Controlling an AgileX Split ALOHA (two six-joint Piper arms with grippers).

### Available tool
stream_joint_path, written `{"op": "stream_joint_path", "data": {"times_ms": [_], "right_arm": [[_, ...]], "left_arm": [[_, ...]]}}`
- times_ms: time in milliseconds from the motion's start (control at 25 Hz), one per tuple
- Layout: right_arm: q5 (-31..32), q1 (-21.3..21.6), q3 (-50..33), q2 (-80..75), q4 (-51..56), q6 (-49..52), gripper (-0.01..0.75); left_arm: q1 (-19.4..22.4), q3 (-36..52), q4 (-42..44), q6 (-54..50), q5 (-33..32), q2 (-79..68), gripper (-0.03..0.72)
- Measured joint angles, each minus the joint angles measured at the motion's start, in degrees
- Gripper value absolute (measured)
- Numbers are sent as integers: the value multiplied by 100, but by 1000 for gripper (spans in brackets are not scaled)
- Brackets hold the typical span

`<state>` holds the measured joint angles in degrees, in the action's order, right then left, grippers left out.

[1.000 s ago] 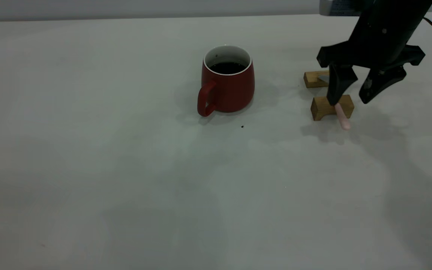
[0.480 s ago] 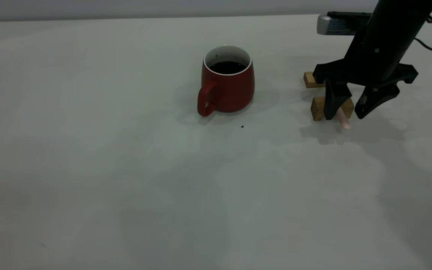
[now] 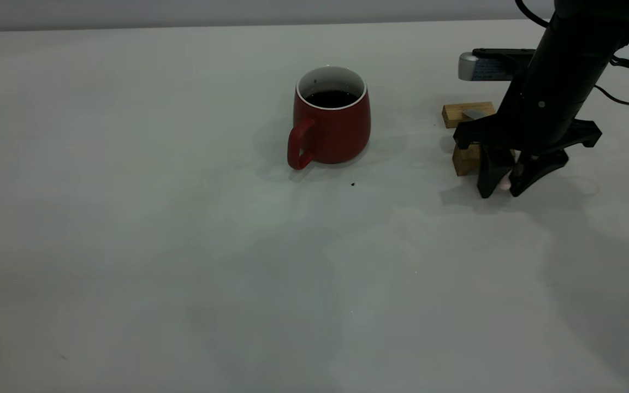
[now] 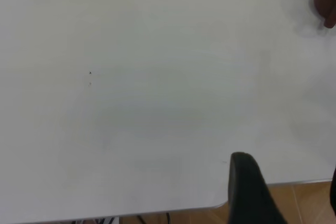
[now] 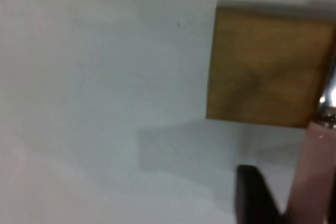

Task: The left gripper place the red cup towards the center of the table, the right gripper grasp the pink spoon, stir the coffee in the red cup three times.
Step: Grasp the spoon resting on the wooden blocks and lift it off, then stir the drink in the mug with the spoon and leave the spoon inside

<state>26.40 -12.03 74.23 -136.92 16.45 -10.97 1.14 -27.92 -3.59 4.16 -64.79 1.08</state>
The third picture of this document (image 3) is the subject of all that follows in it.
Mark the red ceramic mug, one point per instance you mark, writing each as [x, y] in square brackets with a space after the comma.
[342, 136]

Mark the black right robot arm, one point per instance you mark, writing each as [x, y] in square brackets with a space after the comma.
[598, 11]

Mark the dark coffee liquid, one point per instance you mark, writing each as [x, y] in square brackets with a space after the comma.
[331, 99]

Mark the flat wooden block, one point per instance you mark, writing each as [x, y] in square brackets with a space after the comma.
[452, 115]

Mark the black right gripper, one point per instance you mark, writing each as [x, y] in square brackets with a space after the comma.
[549, 93]

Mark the silver black wrist camera box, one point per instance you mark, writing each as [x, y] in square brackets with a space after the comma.
[484, 68]

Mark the arched wooden block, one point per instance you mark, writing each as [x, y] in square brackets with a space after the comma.
[464, 161]

